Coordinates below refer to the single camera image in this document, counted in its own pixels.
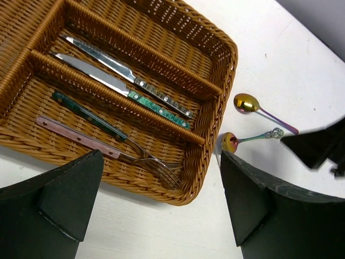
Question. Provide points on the rainbow spoon plain handle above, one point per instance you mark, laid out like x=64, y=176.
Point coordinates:
x=247, y=103

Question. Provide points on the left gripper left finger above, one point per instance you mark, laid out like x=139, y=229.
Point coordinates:
x=47, y=216

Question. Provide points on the fork with pink handle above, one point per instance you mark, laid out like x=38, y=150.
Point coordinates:
x=150, y=164

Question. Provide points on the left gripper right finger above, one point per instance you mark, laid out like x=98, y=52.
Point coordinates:
x=272, y=218

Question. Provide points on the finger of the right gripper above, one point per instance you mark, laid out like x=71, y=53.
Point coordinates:
x=314, y=147

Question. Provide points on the knife with brown marbled handle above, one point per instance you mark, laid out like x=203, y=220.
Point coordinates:
x=127, y=73

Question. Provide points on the rainbow spoon ornate handle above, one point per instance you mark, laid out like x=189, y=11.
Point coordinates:
x=230, y=142

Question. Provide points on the wicker cutlery tray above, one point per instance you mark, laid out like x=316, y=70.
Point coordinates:
x=166, y=43

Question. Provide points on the knife with green marbled handle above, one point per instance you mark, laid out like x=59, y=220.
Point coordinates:
x=119, y=87

